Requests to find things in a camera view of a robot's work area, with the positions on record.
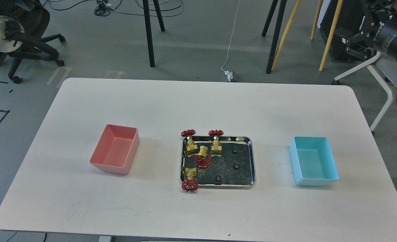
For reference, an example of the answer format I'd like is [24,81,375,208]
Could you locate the brass valve red handwheel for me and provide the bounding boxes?
[194,145,211,169]

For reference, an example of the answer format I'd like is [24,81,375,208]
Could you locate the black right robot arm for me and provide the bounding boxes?
[334,0,397,132]

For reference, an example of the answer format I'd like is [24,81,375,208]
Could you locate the brass valve top left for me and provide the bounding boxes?
[181,129,198,156]

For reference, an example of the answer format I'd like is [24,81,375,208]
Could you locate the brass valve top middle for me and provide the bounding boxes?
[208,130,224,156]

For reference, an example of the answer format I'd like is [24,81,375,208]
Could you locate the small black gear bottom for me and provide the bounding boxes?
[214,175,222,184]

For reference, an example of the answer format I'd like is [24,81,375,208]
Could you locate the brass valve bottom left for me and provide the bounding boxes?
[181,167,198,193]

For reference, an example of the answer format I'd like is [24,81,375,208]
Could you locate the pink plastic box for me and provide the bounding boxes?
[90,124,140,175]

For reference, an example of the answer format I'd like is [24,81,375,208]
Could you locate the blue plastic box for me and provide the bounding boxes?
[289,136,340,187]

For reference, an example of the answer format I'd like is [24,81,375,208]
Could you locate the stainless steel tray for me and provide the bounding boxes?
[195,136,257,189]

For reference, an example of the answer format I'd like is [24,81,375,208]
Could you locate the black tripod legs left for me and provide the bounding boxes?
[143,0,165,68]

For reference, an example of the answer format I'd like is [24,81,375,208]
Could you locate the black tripod legs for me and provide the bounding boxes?
[261,0,287,75]
[143,0,165,68]

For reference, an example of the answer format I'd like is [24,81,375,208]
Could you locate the black tripod legs right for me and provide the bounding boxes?
[261,0,287,75]

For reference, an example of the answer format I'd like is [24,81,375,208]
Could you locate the black cabinet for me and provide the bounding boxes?
[325,0,372,62]

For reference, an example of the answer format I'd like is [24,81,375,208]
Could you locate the wooden easel legs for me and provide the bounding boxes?
[270,0,343,72]

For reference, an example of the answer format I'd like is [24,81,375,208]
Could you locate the black office chair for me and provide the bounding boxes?
[0,0,65,84]

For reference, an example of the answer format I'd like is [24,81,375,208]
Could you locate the white grey office chair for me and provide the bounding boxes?
[332,52,397,134]

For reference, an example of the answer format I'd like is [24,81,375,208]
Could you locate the white power adapter with cable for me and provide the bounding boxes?
[220,0,241,82]

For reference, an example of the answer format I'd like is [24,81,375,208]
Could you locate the black floor cables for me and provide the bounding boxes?
[42,0,184,18]

